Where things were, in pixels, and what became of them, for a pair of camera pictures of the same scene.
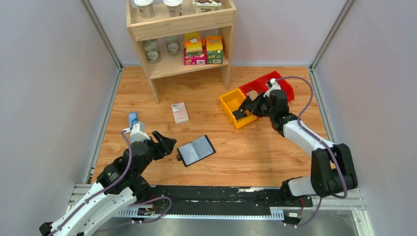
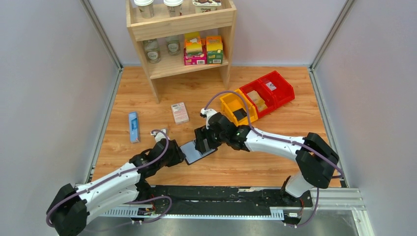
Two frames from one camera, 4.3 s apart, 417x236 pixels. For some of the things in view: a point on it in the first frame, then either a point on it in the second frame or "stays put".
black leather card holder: x=195 y=151 stays put
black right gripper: x=254 y=104 to x=202 y=140
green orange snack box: x=214 y=49 stays put
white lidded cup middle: x=174 y=7 stays put
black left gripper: x=159 y=142 to x=176 y=153
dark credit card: x=238 y=114 stays put
